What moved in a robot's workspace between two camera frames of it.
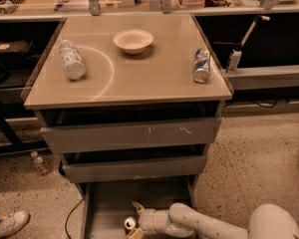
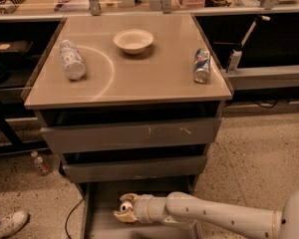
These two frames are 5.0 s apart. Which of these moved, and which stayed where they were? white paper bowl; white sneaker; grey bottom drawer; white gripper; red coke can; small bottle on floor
Moved: white gripper; red coke can
Stayed: small bottle on floor; white sneaker; grey bottom drawer; white paper bowl
